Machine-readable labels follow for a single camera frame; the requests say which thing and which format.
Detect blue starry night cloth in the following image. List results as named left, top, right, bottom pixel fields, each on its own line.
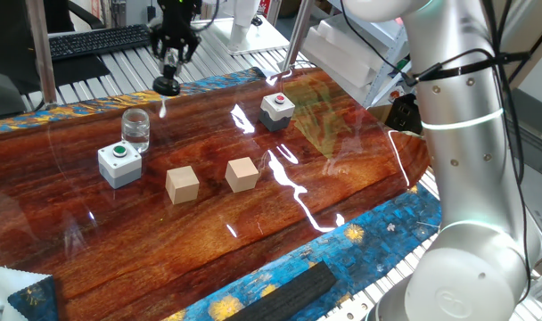
left=0, top=66, right=444, bottom=321

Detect light wooden cube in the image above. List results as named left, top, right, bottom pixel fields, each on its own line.
left=224, top=156, right=260, bottom=193
left=165, top=165, right=201, bottom=206

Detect red push button box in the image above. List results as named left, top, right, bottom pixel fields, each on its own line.
left=259, top=92, right=296, bottom=133

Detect glossy wood grain mat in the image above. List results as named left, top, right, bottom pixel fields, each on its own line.
left=0, top=66, right=432, bottom=321

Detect black knobbed jar lid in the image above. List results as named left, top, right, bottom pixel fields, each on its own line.
left=152, top=62, right=182, bottom=97

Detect grey metal shelf rack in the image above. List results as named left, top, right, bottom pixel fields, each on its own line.
left=328, top=0, right=415, bottom=108

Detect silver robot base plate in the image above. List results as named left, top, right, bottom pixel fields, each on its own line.
left=317, top=287, right=388, bottom=321

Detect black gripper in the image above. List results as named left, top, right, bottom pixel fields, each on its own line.
left=150, top=0, right=203, bottom=68

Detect black plastic crate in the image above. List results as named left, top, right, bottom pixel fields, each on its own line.
left=384, top=92, right=426, bottom=135

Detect clear glass jar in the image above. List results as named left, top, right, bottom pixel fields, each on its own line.
left=120, top=107, right=151, bottom=154

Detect green push button box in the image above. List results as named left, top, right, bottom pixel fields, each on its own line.
left=97, top=140, right=144, bottom=190

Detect aluminium frame post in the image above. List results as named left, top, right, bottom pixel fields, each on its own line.
left=24, top=0, right=58, bottom=108
left=279, top=0, right=316, bottom=72

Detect black desk pad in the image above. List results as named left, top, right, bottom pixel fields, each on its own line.
left=52, top=53, right=112, bottom=88

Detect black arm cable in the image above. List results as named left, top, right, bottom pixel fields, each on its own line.
left=340, top=0, right=533, bottom=304

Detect black computer keyboard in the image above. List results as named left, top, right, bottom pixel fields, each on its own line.
left=47, top=23, right=154, bottom=62

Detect black foam block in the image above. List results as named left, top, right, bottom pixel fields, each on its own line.
left=224, top=260, right=338, bottom=321

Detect white foam packing pieces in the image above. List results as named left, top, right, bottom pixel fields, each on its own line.
left=300, top=12, right=408, bottom=88

